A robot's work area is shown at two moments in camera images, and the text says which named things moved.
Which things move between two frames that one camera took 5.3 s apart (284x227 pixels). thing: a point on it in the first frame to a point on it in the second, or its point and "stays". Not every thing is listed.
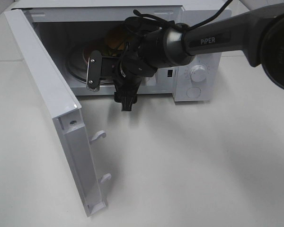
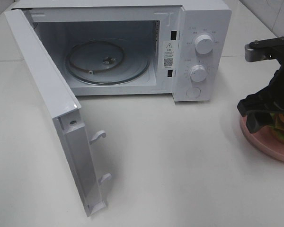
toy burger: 115,39 to 281,129
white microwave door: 64,107 stays
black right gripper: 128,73 to 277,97
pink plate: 86,53 to 266,141
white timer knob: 198,73 stays
